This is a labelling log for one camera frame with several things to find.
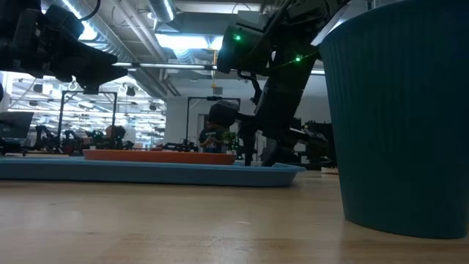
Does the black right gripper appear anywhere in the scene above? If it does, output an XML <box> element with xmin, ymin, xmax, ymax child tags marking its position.
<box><xmin>238</xmin><ymin>78</ymin><xmax>307</xmax><ymax>167</ymax></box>

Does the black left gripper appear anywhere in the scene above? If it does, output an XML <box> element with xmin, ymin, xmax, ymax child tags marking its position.
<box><xmin>12</xmin><ymin>9</ymin><xmax>129</xmax><ymax>95</ymax></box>

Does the orange plastic plate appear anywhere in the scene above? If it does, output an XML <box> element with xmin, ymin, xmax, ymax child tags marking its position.
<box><xmin>82</xmin><ymin>148</ymin><xmax>237</xmax><ymax>166</ymax></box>

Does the light blue plastic tray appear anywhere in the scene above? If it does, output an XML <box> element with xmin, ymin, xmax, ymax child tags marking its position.
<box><xmin>0</xmin><ymin>156</ymin><xmax>307</xmax><ymax>188</ymax></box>

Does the dark teal ribbed cup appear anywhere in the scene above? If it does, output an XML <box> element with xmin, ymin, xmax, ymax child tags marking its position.
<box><xmin>317</xmin><ymin>0</ymin><xmax>469</xmax><ymax>240</ymax></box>

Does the standing person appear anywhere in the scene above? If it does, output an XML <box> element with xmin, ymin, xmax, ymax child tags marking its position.
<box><xmin>197</xmin><ymin>122</ymin><xmax>230</xmax><ymax>154</ymax></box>

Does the dark monitor screen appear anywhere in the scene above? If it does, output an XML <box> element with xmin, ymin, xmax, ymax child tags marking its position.
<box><xmin>0</xmin><ymin>111</ymin><xmax>34</xmax><ymax>139</ymax></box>

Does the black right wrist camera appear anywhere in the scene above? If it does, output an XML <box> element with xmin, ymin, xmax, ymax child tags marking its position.
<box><xmin>207</xmin><ymin>99</ymin><xmax>241</xmax><ymax>128</ymax></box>

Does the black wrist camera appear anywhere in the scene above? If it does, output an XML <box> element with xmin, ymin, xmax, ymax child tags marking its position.
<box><xmin>207</xmin><ymin>99</ymin><xmax>241</xmax><ymax>128</ymax></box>
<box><xmin>44</xmin><ymin>4</ymin><xmax>86</xmax><ymax>40</ymax></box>

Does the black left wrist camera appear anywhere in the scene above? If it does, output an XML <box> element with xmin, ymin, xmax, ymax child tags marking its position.
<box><xmin>44</xmin><ymin>4</ymin><xmax>86</xmax><ymax>40</ymax></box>

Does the black station frame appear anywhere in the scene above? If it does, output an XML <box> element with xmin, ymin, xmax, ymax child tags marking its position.
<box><xmin>185</xmin><ymin>95</ymin><xmax>241</xmax><ymax>144</ymax></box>
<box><xmin>57</xmin><ymin>90</ymin><xmax>118</xmax><ymax>151</ymax></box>

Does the silver ventilation duct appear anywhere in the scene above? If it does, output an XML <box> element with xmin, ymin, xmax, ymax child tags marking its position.
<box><xmin>148</xmin><ymin>0</ymin><xmax>176</xmax><ymax>23</ymax></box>

